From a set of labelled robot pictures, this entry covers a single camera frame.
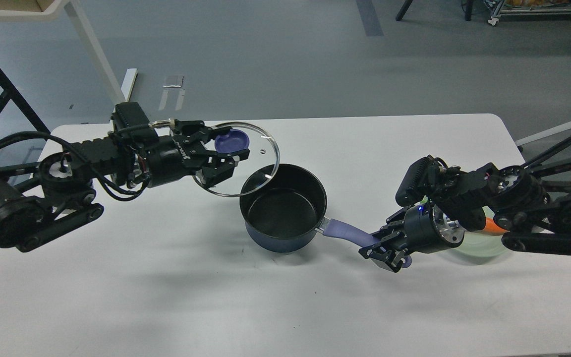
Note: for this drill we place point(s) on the glass pot lid purple knob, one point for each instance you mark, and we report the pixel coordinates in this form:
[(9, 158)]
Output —
[(248, 159)]

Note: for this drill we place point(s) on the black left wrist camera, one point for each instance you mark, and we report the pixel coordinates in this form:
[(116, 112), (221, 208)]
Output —
[(131, 123)]

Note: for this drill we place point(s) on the white table frame leg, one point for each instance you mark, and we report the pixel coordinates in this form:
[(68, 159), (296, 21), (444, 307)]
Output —
[(49, 10)]

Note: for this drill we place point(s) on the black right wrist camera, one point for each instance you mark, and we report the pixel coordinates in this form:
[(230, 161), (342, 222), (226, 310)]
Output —
[(410, 190)]

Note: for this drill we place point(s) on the orange toy carrot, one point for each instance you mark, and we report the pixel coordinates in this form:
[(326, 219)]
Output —
[(492, 229)]

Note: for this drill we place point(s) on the blue pot with purple handle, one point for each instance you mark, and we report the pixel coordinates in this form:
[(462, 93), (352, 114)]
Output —
[(284, 214)]

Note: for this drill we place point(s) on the metal wheeled cart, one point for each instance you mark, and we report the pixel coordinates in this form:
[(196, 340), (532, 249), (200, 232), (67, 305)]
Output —
[(498, 9)]

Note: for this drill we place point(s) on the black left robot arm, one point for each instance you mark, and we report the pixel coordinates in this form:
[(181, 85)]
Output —
[(42, 201)]

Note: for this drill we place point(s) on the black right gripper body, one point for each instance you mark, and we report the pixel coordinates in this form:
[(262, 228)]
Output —
[(429, 230)]

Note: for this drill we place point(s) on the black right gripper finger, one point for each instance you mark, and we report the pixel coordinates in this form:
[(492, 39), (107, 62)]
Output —
[(390, 259), (394, 229)]

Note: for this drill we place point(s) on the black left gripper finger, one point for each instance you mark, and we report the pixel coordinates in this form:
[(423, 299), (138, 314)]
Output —
[(191, 135), (215, 167)]

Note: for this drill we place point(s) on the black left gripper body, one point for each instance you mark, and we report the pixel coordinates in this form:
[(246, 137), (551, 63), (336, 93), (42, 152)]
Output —
[(169, 160)]

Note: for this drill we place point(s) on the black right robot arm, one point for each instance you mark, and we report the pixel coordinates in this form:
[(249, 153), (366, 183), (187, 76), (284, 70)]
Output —
[(440, 203)]

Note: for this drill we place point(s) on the clear glass plate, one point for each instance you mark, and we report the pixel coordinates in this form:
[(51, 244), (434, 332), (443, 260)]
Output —
[(475, 244)]

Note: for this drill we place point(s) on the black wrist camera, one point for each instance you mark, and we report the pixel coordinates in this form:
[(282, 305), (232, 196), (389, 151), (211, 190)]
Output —
[(410, 190), (131, 123)]

